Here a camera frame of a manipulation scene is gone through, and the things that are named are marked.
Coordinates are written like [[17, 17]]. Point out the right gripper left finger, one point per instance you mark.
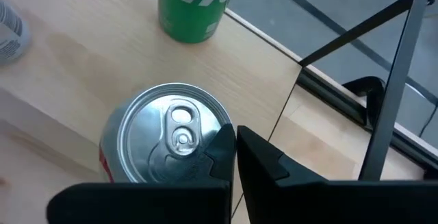
[[137, 203]]

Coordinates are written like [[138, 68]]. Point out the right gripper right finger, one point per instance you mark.
[[342, 203]]

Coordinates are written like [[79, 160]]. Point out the silver Diet Coke can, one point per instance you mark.
[[161, 128]]

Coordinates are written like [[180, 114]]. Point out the green Sprite can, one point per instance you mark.
[[191, 15]]

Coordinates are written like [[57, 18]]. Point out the white Celsius can peach print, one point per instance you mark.
[[12, 35]]

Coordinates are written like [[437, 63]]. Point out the black frame corner bracket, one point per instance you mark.
[[376, 94]]

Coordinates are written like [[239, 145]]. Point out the black metal frame stand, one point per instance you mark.
[[393, 97]]

